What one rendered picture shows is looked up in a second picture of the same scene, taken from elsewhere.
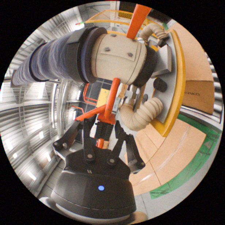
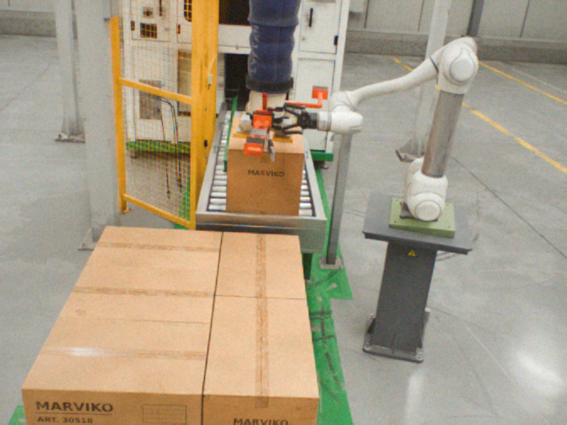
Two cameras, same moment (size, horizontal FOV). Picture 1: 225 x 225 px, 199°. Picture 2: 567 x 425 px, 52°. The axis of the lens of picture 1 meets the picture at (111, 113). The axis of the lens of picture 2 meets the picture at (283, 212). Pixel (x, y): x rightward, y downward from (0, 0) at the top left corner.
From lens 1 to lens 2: 2.79 m
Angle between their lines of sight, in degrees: 104
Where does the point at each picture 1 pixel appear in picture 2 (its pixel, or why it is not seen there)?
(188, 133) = (265, 239)
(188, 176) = (333, 387)
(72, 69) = (283, 87)
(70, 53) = (289, 84)
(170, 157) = (260, 267)
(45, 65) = (287, 56)
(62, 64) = (285, 78)
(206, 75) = (299, 152)
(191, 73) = (283, 150)
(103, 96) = not seen: outside the picture
